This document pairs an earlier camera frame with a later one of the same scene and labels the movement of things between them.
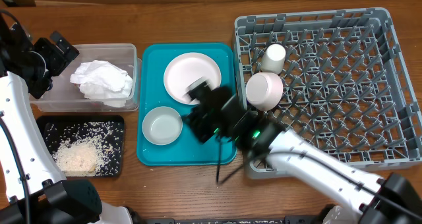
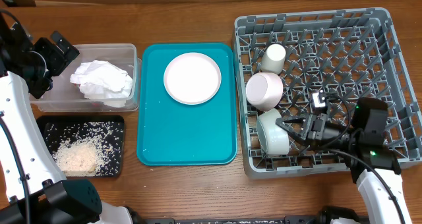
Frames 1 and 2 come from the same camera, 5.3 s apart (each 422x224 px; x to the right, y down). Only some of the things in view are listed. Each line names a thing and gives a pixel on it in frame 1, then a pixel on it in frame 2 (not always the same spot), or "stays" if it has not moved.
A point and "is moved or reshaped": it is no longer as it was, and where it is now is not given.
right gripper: x=195 y=120 to x=307 y=121
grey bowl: x=162 y=125 is moved or reshaped
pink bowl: x=264 y=91 stays
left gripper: x=59 y=60 stays
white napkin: x=102 y=80 stays
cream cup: x=273 y=59 stays
